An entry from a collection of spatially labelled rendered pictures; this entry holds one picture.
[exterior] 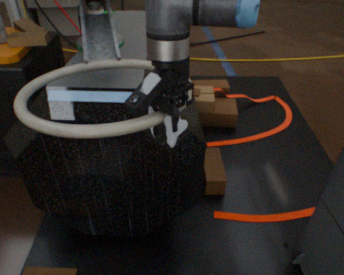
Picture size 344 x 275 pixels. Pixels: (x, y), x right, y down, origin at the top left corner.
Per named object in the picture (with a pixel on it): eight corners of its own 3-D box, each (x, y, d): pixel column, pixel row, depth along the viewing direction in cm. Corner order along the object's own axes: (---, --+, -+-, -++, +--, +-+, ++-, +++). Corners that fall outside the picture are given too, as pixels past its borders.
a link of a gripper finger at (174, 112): (182, 131, 68) (177, 94, 65) (177, 133, 67) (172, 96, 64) (168, 128, 71) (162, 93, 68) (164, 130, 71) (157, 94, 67)
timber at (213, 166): (224, 194, 178) (227, 180, 170) (205, 195, 177) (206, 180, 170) (217, 161, 201) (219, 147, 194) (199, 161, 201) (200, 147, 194)
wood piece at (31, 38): (9, 47, 160) (5, 38, 157) (14, 41, 168) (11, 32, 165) (46, 45, 162) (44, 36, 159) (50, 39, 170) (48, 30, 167)
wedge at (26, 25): (15, 29, 184) (12, 21, 181) (29, 25, 190) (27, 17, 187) (30, 36, 174) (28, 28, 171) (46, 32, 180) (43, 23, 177)
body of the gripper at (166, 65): (194, 106, 71) (196, 56, 65) (167, 118, 66) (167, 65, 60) (171, 96, 76) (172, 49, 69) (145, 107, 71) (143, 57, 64)
